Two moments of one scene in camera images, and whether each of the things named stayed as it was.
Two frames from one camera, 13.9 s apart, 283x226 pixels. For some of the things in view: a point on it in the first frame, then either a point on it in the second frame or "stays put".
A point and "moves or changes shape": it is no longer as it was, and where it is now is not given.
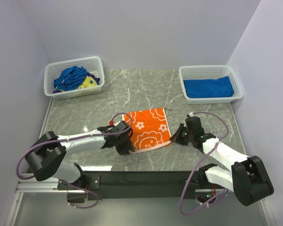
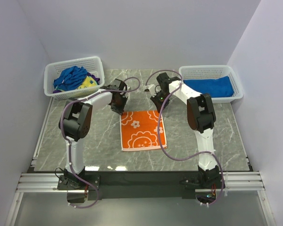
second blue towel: (70, 79) stays put
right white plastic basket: (198, 72) stays put
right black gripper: (177, 137) to (158, 105)
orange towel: (150, 129) moves or changes shape
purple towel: (97, 79) stays put
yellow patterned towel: (88, 81) stays put
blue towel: (208, 87) stays put
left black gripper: (128, 146) to (121, 110)
